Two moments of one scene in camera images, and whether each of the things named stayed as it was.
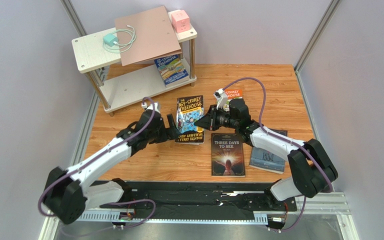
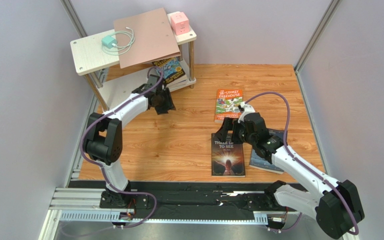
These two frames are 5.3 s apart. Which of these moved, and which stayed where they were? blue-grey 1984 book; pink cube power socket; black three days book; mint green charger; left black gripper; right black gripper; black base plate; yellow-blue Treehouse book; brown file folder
Moved: yellow-blue Treehouse book; left black gripper; right black gripper
Stayed: black three days book; mint green charger; black base plate; brown file folder; pink cube power socket; blue-grey 1984 book
